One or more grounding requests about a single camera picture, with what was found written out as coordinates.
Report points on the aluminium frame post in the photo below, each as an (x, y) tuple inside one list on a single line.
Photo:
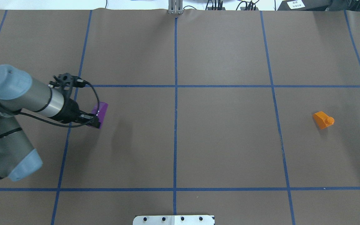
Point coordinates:
[(175, 7)]

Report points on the orange trapezoid block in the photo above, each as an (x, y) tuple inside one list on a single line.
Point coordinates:
[(323, 120)]

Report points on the purple trapezoid block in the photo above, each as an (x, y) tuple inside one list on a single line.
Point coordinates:
[(100, 112)]

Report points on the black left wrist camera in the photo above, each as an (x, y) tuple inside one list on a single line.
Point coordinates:
[(64, 84)]

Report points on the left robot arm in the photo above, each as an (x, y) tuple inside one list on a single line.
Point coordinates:
[(22, 94)]

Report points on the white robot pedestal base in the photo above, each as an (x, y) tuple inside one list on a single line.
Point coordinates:
[(174, 220)]

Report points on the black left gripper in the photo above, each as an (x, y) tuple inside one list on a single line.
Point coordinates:
[(70, 111)]

